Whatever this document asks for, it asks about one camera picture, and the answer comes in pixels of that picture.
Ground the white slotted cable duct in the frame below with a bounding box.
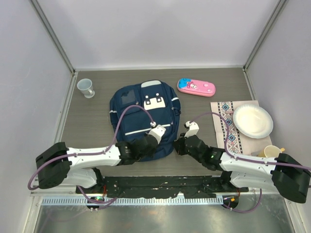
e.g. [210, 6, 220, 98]
[41, 195, 223, 206]

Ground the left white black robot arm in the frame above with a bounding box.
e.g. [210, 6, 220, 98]
[35, 134, 160, 194]

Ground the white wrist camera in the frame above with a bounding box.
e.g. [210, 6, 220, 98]
[148, 122, 166, 144]
[184, 121, 199, 138]

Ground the patterned beige placemat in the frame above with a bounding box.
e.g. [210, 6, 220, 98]
[210, 100, 272, 156]

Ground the white shallow bowl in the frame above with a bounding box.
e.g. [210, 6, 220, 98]
[233, 104, 274, 139]

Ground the navy blue student backpack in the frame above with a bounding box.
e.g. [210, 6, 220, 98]
[109, 80, 181, 162]

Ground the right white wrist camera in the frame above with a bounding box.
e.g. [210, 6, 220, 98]
[184, 121, 199, 138]

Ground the pink cartoon pencil case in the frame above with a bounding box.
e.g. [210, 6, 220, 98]
[177, 78, 216, 97]

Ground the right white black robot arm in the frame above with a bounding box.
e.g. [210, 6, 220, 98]
[173, 135, 311, 203]

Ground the light blue footed cup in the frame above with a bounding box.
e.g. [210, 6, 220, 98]
[77, 79, 95, 99]

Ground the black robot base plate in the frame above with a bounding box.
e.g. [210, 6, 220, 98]
[82, 176, 249, 199]

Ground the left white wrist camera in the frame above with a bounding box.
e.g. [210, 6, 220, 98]
[148, 122, 166, 144]

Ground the cream yellow mug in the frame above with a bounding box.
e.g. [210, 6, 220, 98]
[258, 145, 285, 158]

